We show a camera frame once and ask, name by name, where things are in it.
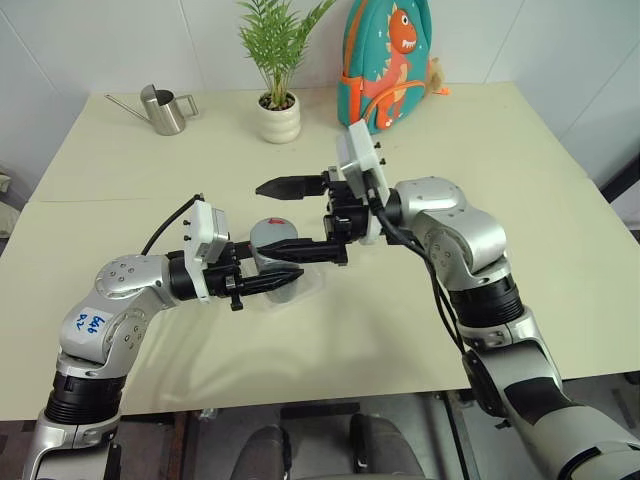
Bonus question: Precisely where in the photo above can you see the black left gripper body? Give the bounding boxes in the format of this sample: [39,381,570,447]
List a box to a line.
[202,240,245,313]

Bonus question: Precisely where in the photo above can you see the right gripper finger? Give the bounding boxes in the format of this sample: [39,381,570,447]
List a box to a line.
[254,174,328,202]
[259,238,349,266]

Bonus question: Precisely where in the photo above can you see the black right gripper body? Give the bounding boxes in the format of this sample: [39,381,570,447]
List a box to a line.
[322,168,372,246]

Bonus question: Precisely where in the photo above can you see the clear plastic jar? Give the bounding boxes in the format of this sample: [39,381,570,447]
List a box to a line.
[262,269,310,307]

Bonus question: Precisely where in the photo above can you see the grey cup with red spot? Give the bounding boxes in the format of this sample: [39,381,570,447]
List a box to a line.
[248,217,302,275]

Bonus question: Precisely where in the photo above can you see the white ribbed plant pot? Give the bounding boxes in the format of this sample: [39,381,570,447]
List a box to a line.
[256,91,303,145]

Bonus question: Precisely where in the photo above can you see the black bar under table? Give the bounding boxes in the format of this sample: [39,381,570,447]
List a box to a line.
[279,401,362,420]

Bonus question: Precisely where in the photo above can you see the white sticker blue writing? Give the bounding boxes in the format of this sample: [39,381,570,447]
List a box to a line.
[66,303,113,349]

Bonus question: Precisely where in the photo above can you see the green artificial plant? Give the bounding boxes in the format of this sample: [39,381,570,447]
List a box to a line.
[236,0,337,109]

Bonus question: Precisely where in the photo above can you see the stainless steel watering can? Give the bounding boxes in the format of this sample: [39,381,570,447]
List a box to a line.
[104,83,200,137]

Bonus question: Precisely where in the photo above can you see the teal dinosaur backpack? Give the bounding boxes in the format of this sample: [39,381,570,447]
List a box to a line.
[336,0,434,136]

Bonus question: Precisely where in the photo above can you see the dark grey rounded shape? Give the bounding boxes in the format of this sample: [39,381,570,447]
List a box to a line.
[233,424,294,480]
[348,412,427,480]

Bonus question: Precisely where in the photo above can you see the grey cushion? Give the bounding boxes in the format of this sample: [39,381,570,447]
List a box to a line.
[0,168,22,240]

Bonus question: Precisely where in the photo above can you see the black furniture piece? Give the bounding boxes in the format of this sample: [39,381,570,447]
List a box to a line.
[598,151,640,232]

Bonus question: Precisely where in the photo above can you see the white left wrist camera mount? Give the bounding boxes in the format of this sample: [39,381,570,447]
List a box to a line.
[182,199,232,304]

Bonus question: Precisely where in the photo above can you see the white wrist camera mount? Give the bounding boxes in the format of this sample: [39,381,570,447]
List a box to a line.
[182,199,232,304]
[335,119,394,247]

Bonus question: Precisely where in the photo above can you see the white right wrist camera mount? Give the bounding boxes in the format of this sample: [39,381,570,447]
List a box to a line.
[335,119,394,247]

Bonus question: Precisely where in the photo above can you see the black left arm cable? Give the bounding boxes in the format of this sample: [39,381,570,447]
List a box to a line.
[141,193,204,255]

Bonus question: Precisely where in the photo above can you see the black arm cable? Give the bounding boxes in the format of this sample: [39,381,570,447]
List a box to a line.
[141,193,204,255]
[370,188,482,362]

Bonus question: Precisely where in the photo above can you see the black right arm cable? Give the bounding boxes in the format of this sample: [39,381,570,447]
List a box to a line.
[370,188,482,362]

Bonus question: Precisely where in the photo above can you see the beige plush keychain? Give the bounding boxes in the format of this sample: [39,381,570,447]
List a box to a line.
[427,56,452,98]

